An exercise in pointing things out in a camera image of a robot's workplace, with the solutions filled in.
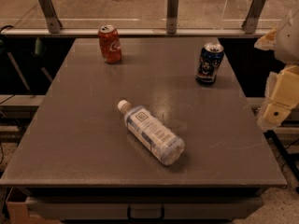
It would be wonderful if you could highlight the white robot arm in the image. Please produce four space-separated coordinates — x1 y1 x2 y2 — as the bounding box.
254 8 299 130

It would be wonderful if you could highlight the blue plastic water bottle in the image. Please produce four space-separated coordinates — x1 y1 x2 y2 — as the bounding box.
118 100 186 166

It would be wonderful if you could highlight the red soda can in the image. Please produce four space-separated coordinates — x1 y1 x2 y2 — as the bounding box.
98 25 122 63

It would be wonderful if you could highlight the blue soda can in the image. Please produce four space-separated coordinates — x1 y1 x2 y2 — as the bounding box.
195 43 224 85

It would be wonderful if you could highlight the clear glass barrier panel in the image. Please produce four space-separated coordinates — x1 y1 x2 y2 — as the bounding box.
0 0 299 30

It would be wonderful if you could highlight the grey drawer under table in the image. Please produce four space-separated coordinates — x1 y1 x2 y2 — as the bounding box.
25 197 263 221

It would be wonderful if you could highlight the cardboard box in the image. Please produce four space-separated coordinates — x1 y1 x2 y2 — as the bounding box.
6 188 60 224

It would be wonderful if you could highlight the middle metal barrier bracket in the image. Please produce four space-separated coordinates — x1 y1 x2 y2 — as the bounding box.
166 0 178 34

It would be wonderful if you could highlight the metal barrier bracket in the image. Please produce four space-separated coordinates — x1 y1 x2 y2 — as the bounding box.
38 0 62 34
166 0 178 34
242 0 266 34

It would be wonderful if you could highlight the left metal barrier bracket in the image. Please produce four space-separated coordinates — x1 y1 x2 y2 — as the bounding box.
38 0 62 34

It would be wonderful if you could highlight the right metal barrier bracket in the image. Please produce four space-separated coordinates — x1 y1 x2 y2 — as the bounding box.
242 0 266 34

